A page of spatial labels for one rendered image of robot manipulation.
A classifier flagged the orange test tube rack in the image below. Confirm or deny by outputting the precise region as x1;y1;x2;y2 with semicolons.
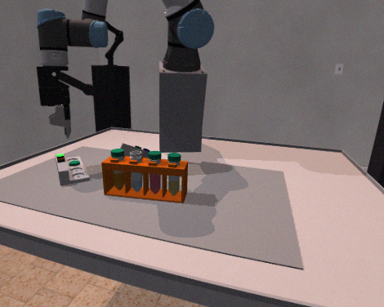
101;154;188;203

